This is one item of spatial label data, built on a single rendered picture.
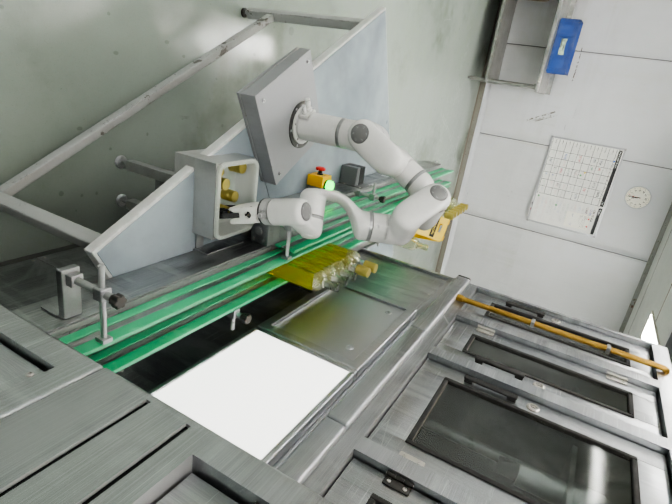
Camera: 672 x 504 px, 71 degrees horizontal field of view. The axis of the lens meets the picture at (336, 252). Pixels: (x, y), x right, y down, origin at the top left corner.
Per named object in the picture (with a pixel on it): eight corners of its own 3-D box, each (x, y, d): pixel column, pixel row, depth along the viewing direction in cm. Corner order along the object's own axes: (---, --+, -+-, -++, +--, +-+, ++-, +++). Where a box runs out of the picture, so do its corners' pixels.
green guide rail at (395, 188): (276, 225, 152) (297, 232, 148) (277, 222, 151) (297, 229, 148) (441, 169, 298) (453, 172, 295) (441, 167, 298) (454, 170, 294)
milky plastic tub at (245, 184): (192, 233, 138) (215, 242, 134) (195, 157, 130) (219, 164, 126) (232, 221, 153) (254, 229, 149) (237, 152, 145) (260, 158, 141)
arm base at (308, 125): (288, 107, 150) (330, 115, 145) (308, 91, 158) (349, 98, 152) (294, 150, 161) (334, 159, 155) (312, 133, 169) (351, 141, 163)
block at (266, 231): (248, 241, 153) (266, 247, 150) (251, 213, 150) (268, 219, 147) (255, 239, 156) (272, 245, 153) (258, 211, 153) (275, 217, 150)
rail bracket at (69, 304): (41, 315, 101) (111, 356, 91) (34, 242, 95) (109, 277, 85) (63, 308, 105) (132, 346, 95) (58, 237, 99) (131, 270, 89)
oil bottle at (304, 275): (263, 272, 154) (319, 294, 145) (264, 256, 152) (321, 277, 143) (273, 267, 159) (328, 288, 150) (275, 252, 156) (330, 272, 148)
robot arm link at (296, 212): (329, 208, 136) (325, 241, 135) (299, 208, 141) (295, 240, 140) (301, 194, 123) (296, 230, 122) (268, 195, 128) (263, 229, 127)
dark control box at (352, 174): (338, 181, 210) (355, 186, 206) (341, 164, 207) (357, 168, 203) (347, 179, 217) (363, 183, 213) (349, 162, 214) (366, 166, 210)
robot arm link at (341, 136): (345, 149, 161) (389, 159, 155) (328, 144, 149) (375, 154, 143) (352, 121, 159) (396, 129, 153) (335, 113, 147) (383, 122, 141)
